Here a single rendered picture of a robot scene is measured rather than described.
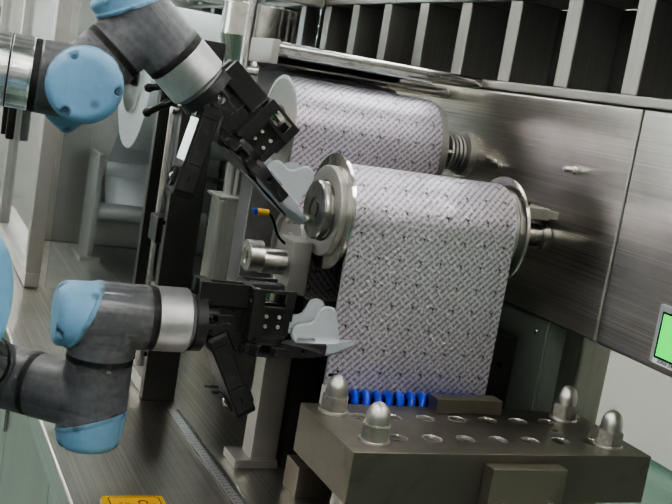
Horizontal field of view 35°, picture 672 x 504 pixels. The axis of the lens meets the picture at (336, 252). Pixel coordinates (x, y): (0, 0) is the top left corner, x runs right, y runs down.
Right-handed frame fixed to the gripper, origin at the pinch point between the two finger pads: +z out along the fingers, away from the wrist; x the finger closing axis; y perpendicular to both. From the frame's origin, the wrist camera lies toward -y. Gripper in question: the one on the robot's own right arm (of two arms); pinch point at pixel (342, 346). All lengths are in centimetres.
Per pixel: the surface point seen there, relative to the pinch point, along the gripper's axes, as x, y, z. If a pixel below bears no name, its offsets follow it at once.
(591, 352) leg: 13, -2, 48
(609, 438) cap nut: -17.7, -4.7, 28.9
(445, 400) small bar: -6.4, -4.4, 12.2
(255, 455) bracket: 7.8, -17.5, -6.1
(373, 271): -0.3, 9.9, 2.4
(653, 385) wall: 235, -73, 263
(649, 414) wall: 233, -86, 263
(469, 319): -0.3, 4.7, 17.3
